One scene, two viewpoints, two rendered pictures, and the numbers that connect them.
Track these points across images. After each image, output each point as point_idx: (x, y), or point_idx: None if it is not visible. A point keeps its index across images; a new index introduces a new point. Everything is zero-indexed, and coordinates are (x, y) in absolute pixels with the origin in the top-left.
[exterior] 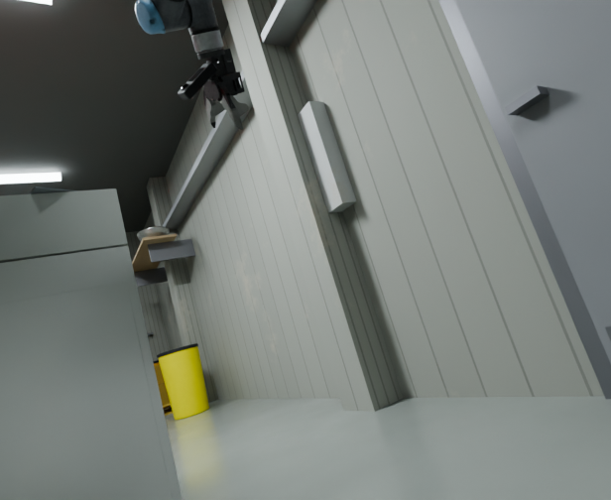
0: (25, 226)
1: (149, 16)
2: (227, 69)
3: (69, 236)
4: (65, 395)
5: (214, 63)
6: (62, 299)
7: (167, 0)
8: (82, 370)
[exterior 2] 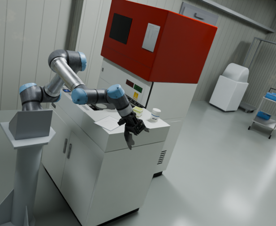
0: (92, 129)
1: None
2: (131, 123)
3: (97, 139)
4: (84, 172)
5: (126, 119)
6: (90, 153)
7: None
8: (87, 171)
